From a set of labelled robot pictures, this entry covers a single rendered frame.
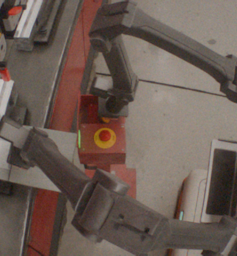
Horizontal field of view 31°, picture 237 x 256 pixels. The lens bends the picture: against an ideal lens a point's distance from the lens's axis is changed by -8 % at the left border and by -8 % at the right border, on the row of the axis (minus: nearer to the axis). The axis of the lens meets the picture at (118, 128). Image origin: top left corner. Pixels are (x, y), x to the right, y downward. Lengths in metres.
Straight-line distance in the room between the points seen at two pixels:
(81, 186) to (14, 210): 0.67
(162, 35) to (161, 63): 1.58
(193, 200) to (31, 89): 0.91
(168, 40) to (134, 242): 0.51
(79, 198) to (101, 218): 0.06
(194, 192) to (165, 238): 1.32
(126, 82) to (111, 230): 0.68
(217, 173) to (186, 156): 1.12
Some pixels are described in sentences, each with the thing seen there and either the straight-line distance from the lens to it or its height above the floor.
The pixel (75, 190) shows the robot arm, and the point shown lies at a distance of 0.76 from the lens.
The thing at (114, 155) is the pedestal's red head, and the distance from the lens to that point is 1.54.
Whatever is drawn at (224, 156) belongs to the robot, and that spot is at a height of 1.04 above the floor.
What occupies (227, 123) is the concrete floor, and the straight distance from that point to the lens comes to 2.49.
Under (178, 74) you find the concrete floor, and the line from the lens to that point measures 2.57.
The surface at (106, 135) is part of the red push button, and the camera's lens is 1.51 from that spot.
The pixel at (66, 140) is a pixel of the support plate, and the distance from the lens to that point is 1.30.
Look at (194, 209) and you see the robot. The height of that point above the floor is 0.28.
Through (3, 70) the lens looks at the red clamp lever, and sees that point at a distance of 1.18.
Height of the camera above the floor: 2.20
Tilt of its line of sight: 67 degrees down
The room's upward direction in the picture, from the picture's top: 2 degrees clockwise
